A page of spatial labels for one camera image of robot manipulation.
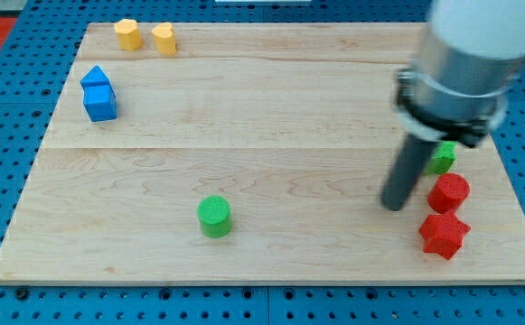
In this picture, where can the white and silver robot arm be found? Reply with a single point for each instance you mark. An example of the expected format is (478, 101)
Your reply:
(455, 86)

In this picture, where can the green star block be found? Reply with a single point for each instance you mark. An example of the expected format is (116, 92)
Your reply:
(442, 158)

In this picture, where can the red star block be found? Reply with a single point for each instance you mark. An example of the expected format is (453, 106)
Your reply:
(443, 234)

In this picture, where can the light wooden board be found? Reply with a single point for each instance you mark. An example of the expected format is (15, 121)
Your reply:
(292, 124)

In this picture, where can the green cylinder block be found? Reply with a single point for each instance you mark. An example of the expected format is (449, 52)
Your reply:
(214, 215)

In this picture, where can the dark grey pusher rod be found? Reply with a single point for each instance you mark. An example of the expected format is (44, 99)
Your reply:
(409, 164)

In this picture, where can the yellow heart block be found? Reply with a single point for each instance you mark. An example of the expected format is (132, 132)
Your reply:
(164, 37)

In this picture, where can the blue cube block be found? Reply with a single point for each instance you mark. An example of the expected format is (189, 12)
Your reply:
(100, 103)

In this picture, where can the yellow hexagon block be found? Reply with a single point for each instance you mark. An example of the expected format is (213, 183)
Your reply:
(128, 35)

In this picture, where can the blue pentagon block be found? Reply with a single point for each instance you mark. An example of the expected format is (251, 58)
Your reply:
(95, 77)

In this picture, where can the red cylinder block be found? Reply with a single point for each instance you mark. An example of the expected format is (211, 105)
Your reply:
(448, 193)

